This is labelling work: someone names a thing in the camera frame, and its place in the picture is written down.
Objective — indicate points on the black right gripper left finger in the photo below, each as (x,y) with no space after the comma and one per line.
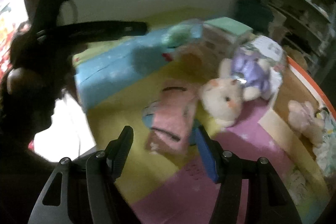
(118,150)

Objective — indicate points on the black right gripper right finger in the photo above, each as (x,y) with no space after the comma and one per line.
(209,153)

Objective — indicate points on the pink towel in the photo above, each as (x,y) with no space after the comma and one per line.
(171,118)

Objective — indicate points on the white bunny plush purple dress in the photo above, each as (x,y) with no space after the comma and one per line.
(247,76)

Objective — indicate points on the beige plush bear toy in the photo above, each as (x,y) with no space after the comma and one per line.
(302,119)

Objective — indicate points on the mint green sponge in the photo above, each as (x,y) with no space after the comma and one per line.
(181,34)

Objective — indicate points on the orange-rimmed cardboard box tray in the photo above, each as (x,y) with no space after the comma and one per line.
(299,86)

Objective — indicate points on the floral gift box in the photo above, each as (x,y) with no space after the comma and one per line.
(268,49)

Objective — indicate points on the mint green carton box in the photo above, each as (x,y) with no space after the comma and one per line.
(225,34)

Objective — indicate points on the dark green water jug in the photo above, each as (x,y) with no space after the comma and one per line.
(254,14)

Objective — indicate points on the metal kitchen shelf rack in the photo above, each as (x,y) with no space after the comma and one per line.
(309,33)

